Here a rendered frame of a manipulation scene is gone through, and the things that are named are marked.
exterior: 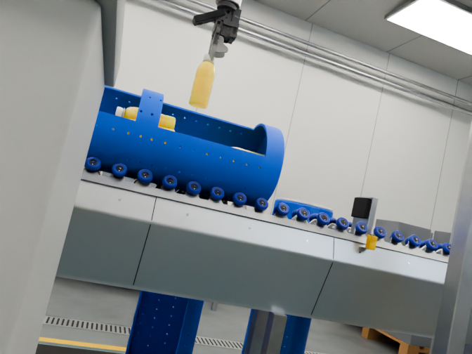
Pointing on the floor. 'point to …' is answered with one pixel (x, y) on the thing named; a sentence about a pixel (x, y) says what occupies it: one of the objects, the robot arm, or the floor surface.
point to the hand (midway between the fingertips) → (209, 58)
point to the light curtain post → (457, 276)
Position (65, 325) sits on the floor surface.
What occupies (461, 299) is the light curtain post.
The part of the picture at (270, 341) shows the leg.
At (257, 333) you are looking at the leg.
